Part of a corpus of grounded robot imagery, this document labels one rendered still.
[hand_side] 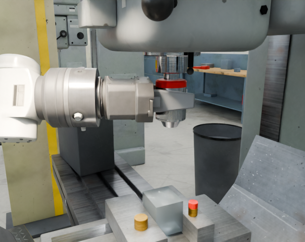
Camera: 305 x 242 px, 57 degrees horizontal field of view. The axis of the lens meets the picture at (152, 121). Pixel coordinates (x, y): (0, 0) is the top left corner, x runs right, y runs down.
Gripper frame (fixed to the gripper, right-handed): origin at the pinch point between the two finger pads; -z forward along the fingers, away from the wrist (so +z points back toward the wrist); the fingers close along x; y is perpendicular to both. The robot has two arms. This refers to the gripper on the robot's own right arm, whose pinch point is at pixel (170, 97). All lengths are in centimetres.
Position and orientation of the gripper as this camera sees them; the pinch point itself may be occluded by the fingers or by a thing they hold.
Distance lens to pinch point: 43.1
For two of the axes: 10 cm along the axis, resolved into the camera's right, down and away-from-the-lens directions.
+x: -0.9, -2.5, 9.6
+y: -0.1, 9.7, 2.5
